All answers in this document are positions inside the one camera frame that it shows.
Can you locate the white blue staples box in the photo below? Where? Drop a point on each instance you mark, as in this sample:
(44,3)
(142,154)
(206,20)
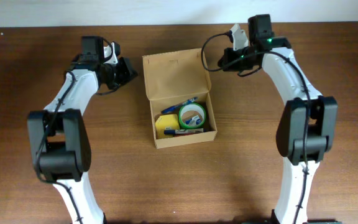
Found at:
(194,121)

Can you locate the brown cardboard box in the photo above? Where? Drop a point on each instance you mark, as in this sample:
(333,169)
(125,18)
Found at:
(171,78)

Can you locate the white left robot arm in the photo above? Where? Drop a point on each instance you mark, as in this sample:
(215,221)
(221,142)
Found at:
(59,144)

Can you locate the yellow spiral notepad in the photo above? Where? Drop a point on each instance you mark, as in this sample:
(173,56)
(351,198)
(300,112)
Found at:
(166,122)

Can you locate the green tape roll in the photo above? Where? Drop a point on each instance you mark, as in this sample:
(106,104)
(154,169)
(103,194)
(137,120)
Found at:
(189,111)

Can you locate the blue white board marker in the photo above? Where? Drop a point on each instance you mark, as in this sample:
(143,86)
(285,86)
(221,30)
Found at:
(183,131)

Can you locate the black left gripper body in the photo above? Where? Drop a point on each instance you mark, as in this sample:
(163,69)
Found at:
(124,73)

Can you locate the blue ballpoint pen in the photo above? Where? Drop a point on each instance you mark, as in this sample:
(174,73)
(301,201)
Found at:
(174,107)

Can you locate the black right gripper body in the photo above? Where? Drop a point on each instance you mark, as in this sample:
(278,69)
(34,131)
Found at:
(226,61)

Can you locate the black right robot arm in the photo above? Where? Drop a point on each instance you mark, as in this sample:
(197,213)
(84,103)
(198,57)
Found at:
(306,128)

